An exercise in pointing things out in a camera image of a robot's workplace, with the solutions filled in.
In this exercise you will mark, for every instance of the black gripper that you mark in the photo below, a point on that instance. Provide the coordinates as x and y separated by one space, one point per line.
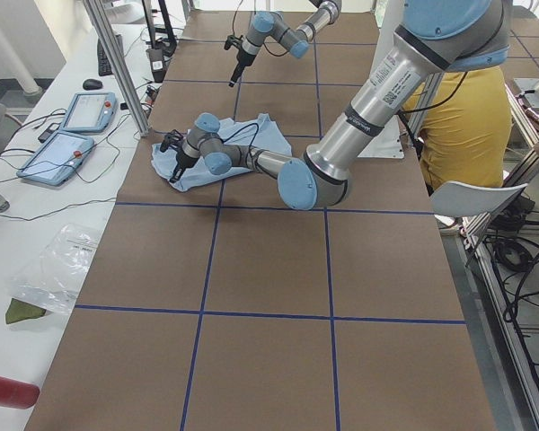
241 59
182 162

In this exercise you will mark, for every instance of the light blue button-up shirt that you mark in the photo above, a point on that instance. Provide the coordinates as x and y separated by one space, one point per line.
225 148

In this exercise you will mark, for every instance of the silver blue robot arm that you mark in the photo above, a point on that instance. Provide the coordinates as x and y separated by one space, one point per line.
267 24
433 37

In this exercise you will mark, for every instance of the upper blue teach pendant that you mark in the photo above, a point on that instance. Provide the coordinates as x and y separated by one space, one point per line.
89 112

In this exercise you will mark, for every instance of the blue teach pendant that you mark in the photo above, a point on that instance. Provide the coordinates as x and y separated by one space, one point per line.
57 159
89 112

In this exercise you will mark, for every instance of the lower blue teach pendant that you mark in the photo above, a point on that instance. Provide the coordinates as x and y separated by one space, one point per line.
57 159

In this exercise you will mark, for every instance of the black computer mouse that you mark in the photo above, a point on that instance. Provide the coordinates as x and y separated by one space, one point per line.
92 84

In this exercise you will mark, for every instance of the clear plastic bag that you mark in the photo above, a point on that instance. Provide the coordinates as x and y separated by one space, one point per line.
52 281

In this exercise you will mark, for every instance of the person in yellow shirt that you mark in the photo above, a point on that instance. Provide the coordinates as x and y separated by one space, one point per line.
465 138

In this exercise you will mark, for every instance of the white chair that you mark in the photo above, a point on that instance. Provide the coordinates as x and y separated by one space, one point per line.
457 199

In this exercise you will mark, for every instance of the red bottle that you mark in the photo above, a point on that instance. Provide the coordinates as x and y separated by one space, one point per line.
17 395

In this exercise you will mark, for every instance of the aluminium frame post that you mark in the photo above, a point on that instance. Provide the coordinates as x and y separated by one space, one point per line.
111 47

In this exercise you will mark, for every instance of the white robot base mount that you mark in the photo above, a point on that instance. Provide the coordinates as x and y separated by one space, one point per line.
387 145

